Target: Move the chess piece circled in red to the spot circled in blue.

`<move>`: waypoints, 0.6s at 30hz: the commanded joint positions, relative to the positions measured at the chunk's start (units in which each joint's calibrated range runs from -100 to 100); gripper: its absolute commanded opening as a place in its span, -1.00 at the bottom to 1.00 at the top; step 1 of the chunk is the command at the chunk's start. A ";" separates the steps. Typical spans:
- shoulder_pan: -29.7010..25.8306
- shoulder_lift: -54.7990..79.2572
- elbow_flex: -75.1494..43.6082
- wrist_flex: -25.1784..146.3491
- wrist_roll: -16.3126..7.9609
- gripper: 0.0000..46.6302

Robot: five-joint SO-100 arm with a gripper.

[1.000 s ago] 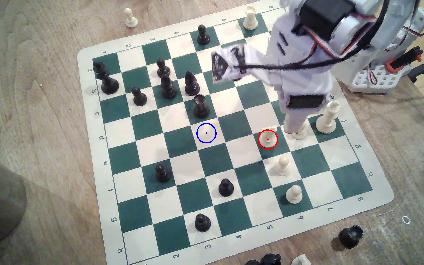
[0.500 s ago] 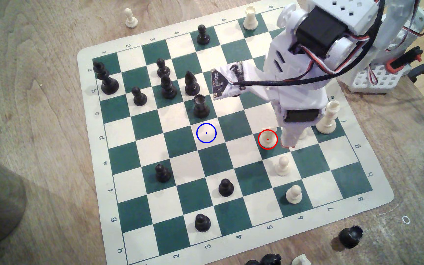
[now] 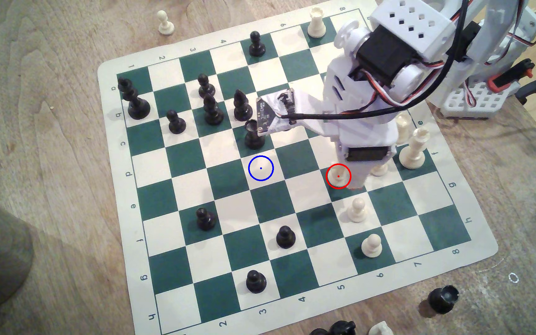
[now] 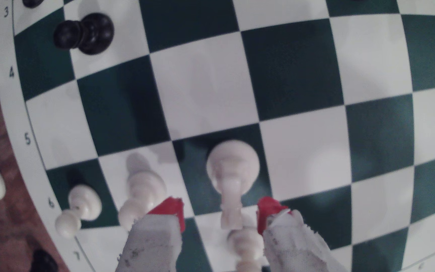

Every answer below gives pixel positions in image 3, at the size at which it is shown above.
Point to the white pawn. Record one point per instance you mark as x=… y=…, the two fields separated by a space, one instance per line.
x=357 y=213
x=166 y=27
x=338 y=179
x=371 y=248
x=380 y=170

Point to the green and white chess mat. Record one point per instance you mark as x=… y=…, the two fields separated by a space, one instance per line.
x=272 y=200

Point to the black king chess piece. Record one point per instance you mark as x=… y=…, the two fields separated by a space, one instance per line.
x=134 y=104

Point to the white bishop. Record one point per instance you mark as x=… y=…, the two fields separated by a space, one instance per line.
x=404 y=132

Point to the black pawn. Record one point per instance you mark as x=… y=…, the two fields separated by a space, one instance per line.
x=285 y=238
x=257 y=46
x=256 y=283
x=206 y=88
x=176 y=124
x=206 y=221

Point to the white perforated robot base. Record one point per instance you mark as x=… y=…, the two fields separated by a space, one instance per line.
x=477 y=100

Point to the black bishop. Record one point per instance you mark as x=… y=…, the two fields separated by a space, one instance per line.
x=213 y=114
x=243 y=109

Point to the red taped gripper finger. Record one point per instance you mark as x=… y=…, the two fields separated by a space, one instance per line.
x=361 y=174

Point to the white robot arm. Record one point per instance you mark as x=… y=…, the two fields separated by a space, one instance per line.
x=412 y=23

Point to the bare camera circuit board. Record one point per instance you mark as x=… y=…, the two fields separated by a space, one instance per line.
x=270 y=111

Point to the black rook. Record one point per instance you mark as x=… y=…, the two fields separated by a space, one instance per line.
x=253 y=139
x=443 y=300

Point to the white gripper body with motor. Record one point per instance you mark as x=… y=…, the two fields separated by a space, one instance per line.
x=363 y=154

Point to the tall white chess piece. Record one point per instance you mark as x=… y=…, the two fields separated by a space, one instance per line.
x=413 y=156

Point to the black and orange clamp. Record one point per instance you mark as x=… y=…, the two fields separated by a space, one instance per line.
x=496 y=85

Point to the white rook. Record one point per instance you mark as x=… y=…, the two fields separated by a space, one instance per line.
x=316 y=27

